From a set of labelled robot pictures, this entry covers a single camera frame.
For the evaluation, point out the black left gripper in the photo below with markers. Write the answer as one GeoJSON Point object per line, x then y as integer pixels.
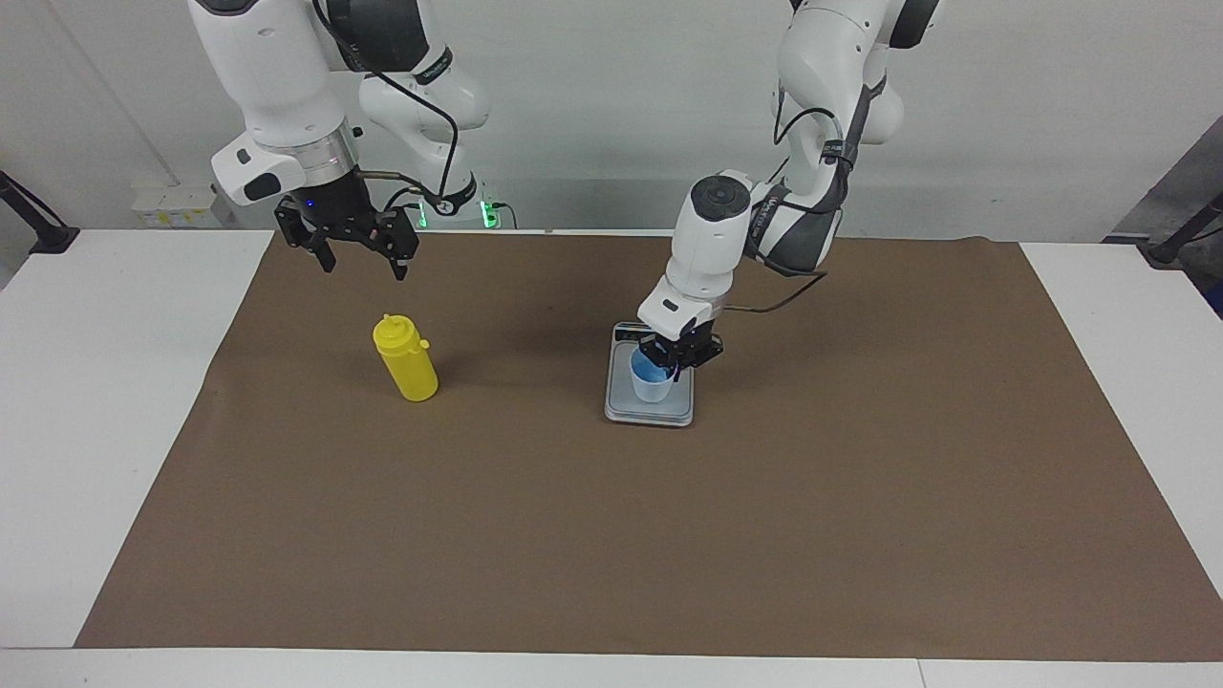
{"type": "Point", "coordinates": [683, 342]}

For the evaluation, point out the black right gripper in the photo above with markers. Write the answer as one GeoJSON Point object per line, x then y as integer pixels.
{"type": "Point", "coordinates": [339, 205]}

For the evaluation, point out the light blue plastic cup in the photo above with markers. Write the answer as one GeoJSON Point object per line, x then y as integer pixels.
{"type": "Point", "coordinates": [652, 387]}

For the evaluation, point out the yellow squeeze bottle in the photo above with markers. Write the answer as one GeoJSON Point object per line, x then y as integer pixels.
{"type": "Point", "coordinates": [406, 363]}

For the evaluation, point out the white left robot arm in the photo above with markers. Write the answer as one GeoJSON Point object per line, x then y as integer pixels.
{"type": "Point", "coordinates": [717, 229]}

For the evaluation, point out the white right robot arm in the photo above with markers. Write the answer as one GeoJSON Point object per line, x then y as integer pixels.
{"type": "Point", "coordinates": [277, 76]}

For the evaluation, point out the silver digital kitchen scale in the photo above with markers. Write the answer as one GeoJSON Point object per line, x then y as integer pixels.
{"type": "Point", "coordinates": [650, 413]}

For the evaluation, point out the brown paper mat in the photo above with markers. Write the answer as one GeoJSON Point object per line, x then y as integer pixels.
{"type": "Point", "coordinates": [611, 535]}

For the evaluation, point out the black clamp stand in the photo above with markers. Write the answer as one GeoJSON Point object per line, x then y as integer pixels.
{"type": "Point", "coordinates": [48, 234]}
{"type": "Point", "coordinates": [1170, 250]}

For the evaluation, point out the white wall socket box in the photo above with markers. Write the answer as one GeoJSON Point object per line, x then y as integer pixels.
{"type": "Point", "coordinates": [177, 205]}

